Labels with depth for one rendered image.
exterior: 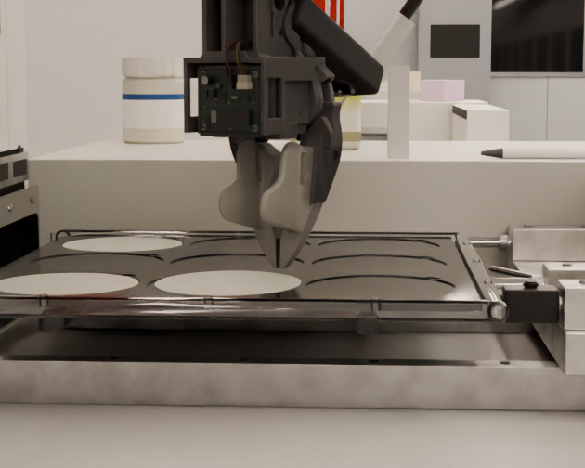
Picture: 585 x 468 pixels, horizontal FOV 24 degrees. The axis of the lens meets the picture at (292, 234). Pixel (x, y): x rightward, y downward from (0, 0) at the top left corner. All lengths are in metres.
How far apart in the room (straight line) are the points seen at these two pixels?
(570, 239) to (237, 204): 0.36
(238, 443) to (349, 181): 0.45
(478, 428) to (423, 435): 0.04
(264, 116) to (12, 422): 0.26
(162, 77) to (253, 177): 0.55
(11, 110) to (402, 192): 0.36
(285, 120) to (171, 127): 0.59
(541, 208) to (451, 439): 0.44
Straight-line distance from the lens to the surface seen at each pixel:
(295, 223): 0.95
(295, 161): 0.95
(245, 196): 0.96
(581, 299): 0.88
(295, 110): 0.93
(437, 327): 1.18
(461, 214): 1.24
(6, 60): 1.21
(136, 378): 0.92
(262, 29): 0.92
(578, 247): 1.21
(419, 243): 1.16
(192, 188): 1.24
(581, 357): 0.88
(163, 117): 1.50
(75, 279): 0.96
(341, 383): 0.91
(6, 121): 1.20
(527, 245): 1.20
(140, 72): 1.50
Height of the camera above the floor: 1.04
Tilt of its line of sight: 7 degrees down
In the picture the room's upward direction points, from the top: straight up
